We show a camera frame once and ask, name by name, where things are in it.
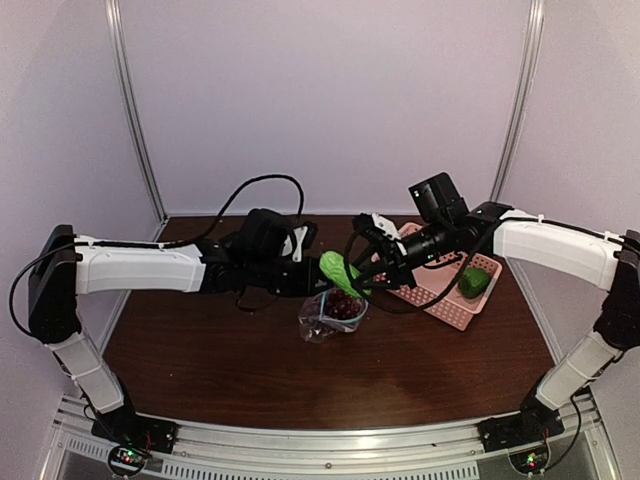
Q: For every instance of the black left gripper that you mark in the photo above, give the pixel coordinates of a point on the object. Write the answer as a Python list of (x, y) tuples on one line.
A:
[(306, 286)]

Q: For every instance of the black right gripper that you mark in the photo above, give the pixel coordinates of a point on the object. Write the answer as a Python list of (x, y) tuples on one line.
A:
[(392, 263)]

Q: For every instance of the clear zip top bag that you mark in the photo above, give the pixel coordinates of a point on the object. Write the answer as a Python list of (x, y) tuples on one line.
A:
[(330, 315)]

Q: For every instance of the dark red grape bunch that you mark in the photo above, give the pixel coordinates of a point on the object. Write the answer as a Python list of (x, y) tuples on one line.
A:
[(340, 305)]

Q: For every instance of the green chayote squash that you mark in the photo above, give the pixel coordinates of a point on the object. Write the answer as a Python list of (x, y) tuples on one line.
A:
[(473, 283)]

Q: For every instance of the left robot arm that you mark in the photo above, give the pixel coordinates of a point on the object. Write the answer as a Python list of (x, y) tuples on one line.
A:
[(268, 252)]

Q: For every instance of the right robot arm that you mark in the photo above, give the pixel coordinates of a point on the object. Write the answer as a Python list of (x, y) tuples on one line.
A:
[(607, 261)]

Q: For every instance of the pink perforated plastic basket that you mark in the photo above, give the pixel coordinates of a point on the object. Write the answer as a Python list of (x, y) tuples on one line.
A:
[(455, 309)]

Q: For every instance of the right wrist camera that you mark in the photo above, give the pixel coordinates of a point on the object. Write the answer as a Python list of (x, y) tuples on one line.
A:
[(380, 232)]

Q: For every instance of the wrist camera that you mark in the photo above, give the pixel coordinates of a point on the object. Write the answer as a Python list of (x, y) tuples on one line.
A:
[(380, 232), (298, 240)]

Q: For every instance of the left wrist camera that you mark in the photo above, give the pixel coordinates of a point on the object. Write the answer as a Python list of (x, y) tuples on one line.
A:
[(298, 240)]

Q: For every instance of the front aluminium rail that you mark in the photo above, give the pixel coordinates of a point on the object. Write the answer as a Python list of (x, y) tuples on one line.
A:
[(451, 450)]

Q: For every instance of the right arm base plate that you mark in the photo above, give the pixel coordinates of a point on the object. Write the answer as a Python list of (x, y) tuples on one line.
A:
[(518, 429)]

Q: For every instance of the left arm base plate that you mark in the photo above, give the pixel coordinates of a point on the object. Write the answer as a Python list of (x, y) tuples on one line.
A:
[(135, 435)]

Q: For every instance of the right aluminium frame post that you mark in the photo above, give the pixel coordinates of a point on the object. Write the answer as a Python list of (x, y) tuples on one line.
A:
[(527, 70)]

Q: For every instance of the aluminium frame post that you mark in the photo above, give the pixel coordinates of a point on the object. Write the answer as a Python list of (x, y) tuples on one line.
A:
[(527, 70), (132, 114)]

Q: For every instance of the left aluminium frame post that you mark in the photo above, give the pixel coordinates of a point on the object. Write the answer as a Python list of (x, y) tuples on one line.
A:
[(132, 114)]

